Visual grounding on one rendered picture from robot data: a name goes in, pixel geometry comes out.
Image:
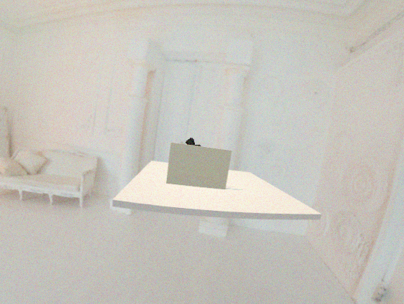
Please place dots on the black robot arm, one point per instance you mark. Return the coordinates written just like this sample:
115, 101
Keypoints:
190, 141

